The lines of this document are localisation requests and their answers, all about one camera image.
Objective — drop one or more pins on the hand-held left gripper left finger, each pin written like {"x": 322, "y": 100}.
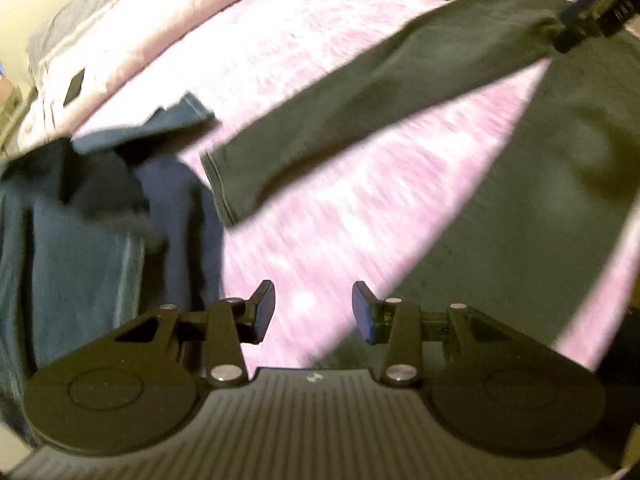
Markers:
{"x": 262, "y": 311}

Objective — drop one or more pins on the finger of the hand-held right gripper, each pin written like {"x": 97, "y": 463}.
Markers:
{"x": 575, "y": 30}

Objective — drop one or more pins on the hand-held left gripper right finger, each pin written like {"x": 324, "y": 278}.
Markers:
{"x": 364, "y": 311}

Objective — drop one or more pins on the dark grey jeans pants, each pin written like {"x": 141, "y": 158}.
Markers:
{"x": 550, "y": 160}

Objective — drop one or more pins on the pink patterned bed blanket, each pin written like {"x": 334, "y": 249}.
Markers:
{"x": 320, "y": 125}

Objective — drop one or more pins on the blue jeans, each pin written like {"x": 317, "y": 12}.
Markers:
{"x": 65, "y": 260}

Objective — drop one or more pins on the small black flat device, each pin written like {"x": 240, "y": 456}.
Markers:
{"x": 74, "y": 86}

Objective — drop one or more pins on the pale pink comforter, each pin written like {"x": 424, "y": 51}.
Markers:
{"x": 150, "y": 25}

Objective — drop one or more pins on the grey bed sheet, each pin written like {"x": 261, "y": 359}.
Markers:
{"x": 65, "y": 25}

